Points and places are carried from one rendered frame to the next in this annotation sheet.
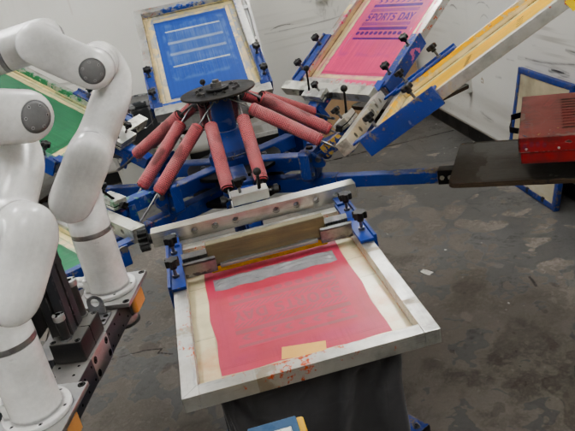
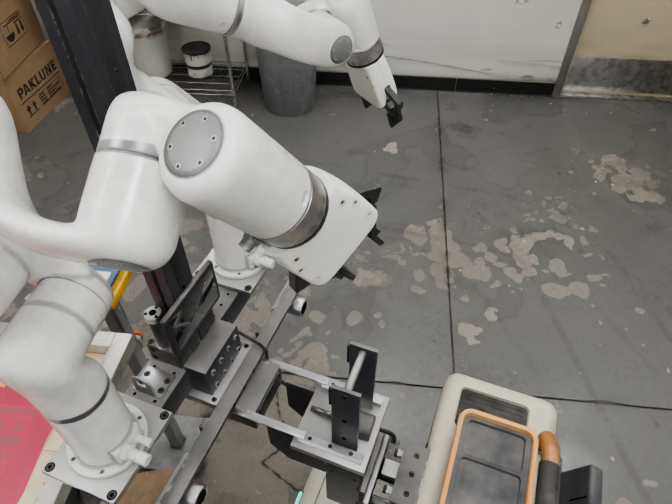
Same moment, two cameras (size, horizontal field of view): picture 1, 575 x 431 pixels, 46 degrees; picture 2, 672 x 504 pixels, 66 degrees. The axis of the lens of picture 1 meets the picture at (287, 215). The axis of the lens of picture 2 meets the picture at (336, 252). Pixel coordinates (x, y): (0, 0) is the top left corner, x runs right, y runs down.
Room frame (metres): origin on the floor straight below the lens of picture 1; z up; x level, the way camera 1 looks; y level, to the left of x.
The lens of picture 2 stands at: (1.75, 0.90, 1.95)
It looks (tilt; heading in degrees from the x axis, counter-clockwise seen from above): 46 degrees down; 193
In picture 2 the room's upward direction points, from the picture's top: straight up
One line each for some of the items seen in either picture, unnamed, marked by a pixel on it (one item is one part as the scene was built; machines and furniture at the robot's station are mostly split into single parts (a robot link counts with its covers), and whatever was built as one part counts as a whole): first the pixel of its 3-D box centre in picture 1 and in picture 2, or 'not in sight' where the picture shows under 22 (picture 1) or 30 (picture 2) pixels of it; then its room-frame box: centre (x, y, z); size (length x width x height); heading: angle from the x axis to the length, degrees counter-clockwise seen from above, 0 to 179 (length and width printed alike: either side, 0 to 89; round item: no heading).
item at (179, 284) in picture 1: (177, 272); not in sight; (1.82, 0.36, 0.98); 0.30 x 0.05 x 0.07; 6
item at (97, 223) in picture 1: (80, 202); (56, 355); (1.46, 0.45, 1.37); 0.13 x 0.10 x 0.16; 4
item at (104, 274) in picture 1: (95, 262); (101, 421); (1.48, 0.47, 1.21); 0.16 x 0.13 x 0.15; 82
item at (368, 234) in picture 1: (355, 227); not in sight; (1.88, -0.20, 0.98); 0.30 x 0.05 x 0.07; 6
